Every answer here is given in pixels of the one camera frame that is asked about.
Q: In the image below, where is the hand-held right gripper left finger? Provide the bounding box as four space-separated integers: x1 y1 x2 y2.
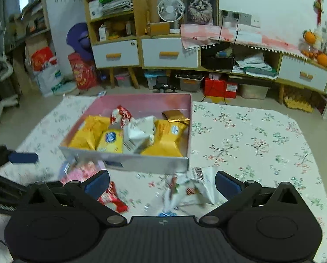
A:
17 170 127 227

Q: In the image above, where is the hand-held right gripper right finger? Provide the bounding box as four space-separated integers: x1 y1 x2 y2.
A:
198 171 309 227

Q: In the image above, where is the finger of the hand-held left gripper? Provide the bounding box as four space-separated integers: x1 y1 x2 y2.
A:
0 146 39 170

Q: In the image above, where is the red snack packet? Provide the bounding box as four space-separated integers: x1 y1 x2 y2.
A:
97 180 129 213
110 105 133 128

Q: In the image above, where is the white walnut print packet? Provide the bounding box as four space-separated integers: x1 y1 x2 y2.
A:
163 166 222 206
122 116 157 154

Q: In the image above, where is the yellow packet blue oval logo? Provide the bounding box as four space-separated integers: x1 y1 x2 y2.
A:
97 128 125 154

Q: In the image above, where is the plain yellow snack packet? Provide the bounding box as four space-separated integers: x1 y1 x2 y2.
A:
68 115 111 150

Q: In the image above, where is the clear cracker packet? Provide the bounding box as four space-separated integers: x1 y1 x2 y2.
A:
143 192 182 217

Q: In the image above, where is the large yellow snack packet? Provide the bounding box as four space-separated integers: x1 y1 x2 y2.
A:
140 119 187 157

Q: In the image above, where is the gold snack bar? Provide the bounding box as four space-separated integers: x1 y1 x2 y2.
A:
161 110 192 124

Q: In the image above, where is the pink silver cardboard box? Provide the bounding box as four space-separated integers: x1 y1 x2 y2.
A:
59 93 193 174

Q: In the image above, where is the small blue white packet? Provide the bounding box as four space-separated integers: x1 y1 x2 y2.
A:
57 160 71 178

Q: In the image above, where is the floral tablecloth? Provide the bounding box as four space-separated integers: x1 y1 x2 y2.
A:
0 96 327 263

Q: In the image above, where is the white office chair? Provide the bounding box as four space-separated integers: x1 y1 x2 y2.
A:
0 46 21 125

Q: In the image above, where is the white and red sack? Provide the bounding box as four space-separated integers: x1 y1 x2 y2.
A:
30 46 66 98

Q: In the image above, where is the round white base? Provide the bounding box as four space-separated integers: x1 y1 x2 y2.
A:
50 80 78 97

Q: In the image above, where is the yellow sheet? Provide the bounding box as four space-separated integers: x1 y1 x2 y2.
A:
204 96 227 105

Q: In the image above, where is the clear storage bin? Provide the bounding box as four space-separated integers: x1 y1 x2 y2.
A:
239 84 271 100

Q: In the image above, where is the red box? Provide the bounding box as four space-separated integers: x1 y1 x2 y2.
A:
204 77 238 99

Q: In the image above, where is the red gift bag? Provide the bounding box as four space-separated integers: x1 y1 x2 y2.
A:
67 52 98 90

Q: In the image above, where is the yellow tray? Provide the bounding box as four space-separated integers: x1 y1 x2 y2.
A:
283 94 314 113

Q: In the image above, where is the pink lid storage bin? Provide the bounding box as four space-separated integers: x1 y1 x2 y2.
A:
115 73 132 87

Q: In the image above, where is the dark lid storage bin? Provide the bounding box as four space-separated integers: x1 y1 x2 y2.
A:
176 73 205 93

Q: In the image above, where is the brown cardboard carton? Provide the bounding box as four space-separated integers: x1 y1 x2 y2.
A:
25 37 53 69

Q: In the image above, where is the blue lid storage bin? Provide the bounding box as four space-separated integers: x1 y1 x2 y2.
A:
144 71 166 90

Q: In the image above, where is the black handheld device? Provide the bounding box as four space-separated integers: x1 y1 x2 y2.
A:
153 76 177 94

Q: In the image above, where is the folded clothes pile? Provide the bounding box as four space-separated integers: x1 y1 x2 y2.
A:
232 52 279 78

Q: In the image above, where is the black bag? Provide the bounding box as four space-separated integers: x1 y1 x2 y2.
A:
201 42 236 70

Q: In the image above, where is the wooden storage rack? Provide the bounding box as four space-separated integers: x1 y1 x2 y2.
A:
5 0 51 61

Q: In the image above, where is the purple plush toy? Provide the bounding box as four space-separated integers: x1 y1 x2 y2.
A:
66 22 94 61

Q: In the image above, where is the long wooden cabinet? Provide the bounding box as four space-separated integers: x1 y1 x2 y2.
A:
138 31 327 105

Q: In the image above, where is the small white box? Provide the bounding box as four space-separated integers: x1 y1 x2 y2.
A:
98 23 109 42

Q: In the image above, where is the pink runner cloth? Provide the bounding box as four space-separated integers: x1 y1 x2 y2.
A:
180 23 327 61

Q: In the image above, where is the bag of small oranges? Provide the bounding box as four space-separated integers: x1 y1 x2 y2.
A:
301 48 317 59

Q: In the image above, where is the yellow bag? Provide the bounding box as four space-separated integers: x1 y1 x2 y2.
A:
109 20 127 39

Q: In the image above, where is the low cardboard box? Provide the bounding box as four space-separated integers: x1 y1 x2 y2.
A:
146 22 171 37

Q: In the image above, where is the stack of papers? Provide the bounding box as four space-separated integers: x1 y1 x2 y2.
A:
100 0 134 17

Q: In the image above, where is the framed cat picture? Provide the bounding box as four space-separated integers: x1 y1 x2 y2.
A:
178 0 219 26

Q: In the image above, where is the tall cardboard box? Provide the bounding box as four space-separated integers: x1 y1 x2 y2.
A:
148 0 161 24

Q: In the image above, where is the tall wooden shelf unit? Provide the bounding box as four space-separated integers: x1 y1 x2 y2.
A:
84 0 149 89

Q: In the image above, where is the small white fan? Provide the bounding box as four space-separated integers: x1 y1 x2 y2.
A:
157 0 186 30

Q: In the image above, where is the red hanging ornament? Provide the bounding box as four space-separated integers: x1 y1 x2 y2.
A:
313 0 325 25

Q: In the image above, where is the white wall socket panel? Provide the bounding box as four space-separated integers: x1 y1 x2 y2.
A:
220 9 251 26

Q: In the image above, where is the black power cable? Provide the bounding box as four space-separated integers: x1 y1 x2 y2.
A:
233 12 240 46
217 10 227 46

